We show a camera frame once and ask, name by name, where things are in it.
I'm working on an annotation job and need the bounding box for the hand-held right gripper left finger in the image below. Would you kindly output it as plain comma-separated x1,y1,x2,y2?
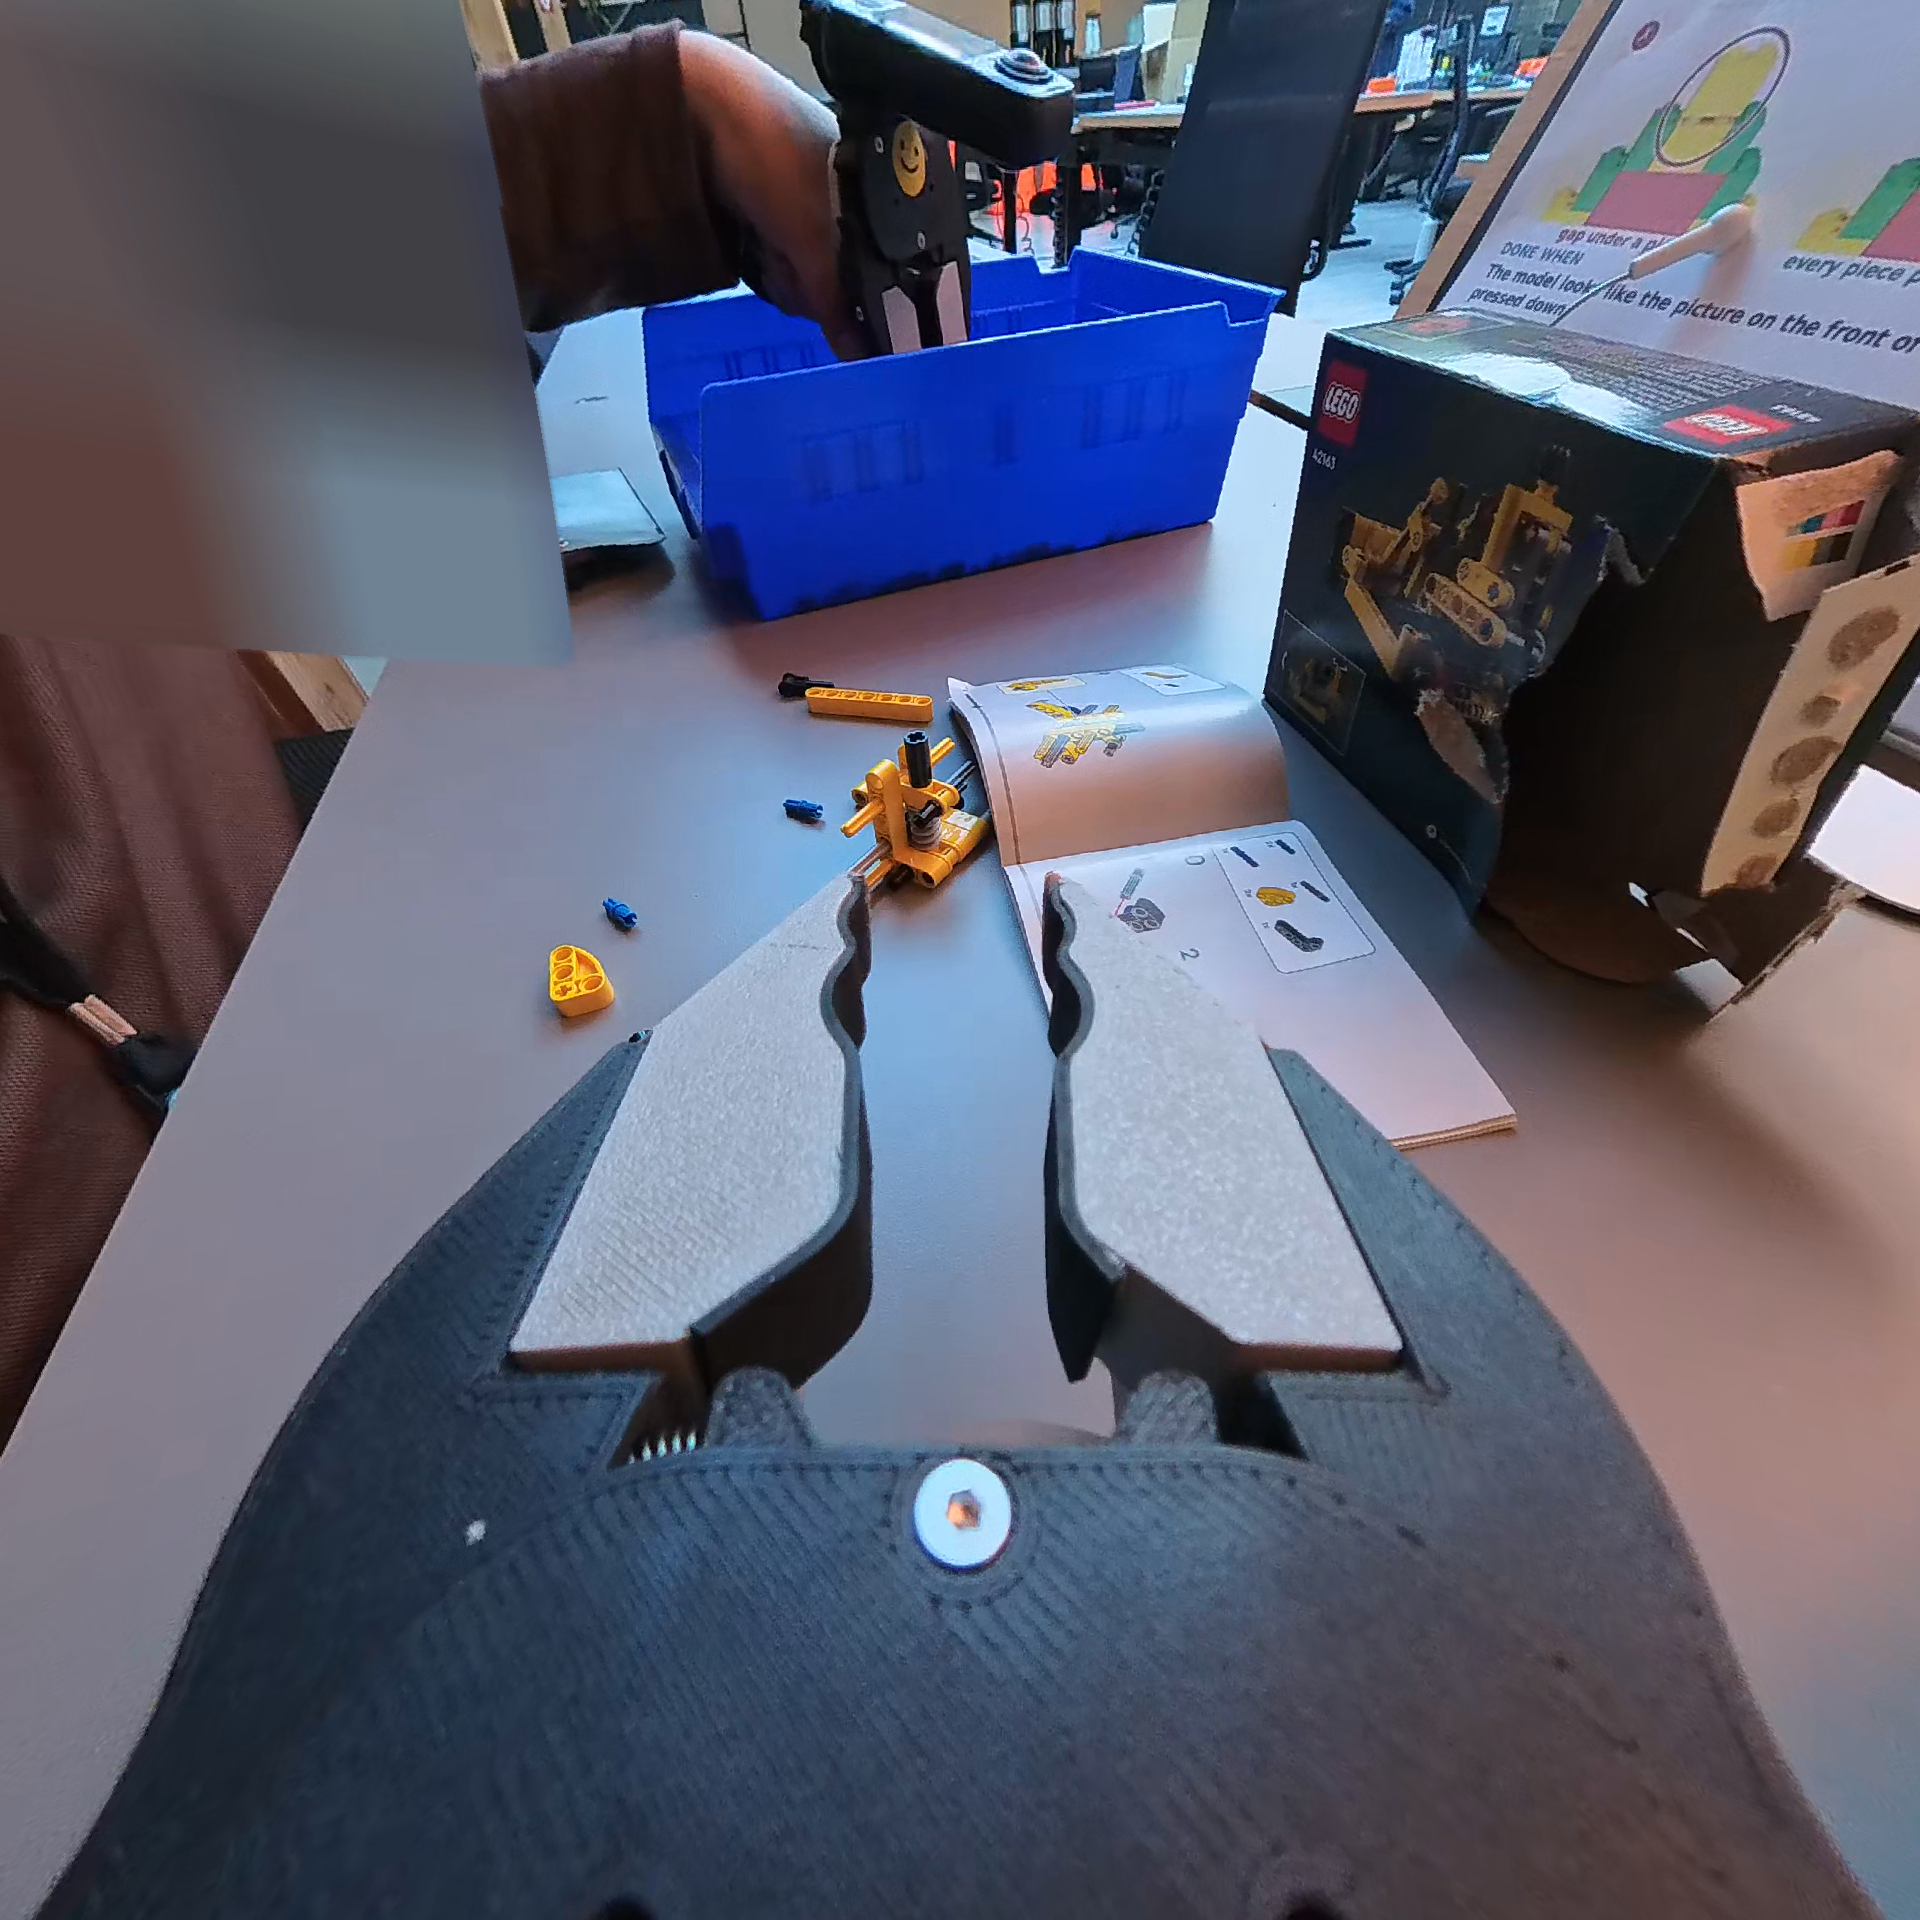
509,872,875,1389

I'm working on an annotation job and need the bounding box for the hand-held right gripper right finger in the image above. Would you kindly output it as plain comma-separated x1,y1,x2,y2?
1040,877,1409,1384

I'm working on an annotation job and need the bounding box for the blue plastic bin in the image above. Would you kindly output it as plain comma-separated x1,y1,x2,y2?
642,246,1285,623

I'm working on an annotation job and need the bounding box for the lego instruction booklet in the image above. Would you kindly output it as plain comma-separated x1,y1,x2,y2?
948,662,1517,1152

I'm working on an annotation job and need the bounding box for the yellow lego assembly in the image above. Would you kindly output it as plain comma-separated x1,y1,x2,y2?
840,729,1000,894

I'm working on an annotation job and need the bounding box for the dark lego set box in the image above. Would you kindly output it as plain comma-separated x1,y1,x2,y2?
1265,310,1920,1021

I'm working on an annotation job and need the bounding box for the black office chair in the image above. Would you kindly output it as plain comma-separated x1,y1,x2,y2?
1141,0,1373,280

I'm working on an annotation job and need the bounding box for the wooden background desk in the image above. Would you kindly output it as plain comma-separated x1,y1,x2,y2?
1073,84,1530,140

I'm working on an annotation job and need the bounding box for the black mesh chair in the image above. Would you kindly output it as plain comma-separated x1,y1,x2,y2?
269,726,357,830

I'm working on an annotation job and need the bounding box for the wooden furniture panel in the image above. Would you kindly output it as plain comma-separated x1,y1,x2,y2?
241,651,371,736

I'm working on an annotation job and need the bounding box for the person's brown clothing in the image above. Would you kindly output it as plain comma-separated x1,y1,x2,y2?
0,637,368,1441

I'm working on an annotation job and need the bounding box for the white sheet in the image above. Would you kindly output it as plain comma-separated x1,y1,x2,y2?
1809,766,1920,911

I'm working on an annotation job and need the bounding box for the pale wooden peg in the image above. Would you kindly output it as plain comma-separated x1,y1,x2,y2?
1628,201,1757,280

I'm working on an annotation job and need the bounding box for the printed instruction poster board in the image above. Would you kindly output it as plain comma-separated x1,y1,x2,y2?
1395,0,1920,367

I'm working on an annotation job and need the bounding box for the black strap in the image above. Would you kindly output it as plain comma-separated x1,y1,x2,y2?
0,884,196,1115

